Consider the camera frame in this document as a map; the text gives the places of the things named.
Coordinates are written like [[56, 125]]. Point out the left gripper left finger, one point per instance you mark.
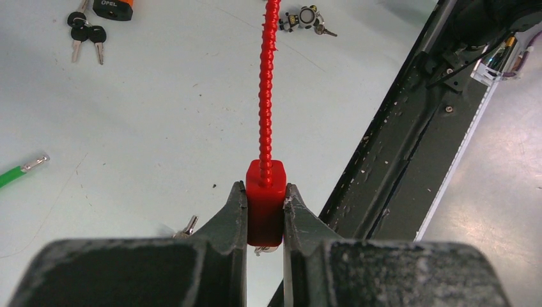
[[206, 269]]

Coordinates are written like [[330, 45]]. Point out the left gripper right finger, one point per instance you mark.
[[323, 269]]

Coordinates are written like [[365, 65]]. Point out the keys of red lock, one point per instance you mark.
[[189, 230]]

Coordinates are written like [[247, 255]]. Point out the red cable lock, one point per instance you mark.
[[266, 178]]

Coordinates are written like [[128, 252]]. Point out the green cable lock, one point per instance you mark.
[[19, 171]]

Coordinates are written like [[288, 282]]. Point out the small brass padlock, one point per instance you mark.
[[308, 17]]

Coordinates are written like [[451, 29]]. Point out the black keys bunch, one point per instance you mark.
[[82, 30]]

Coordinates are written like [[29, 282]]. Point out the orange padlock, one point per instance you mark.
[[119, 10]]

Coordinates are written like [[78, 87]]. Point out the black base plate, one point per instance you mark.
[[389, 184]]

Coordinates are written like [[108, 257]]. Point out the slotted cable duct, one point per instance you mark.
[[479, 73]]

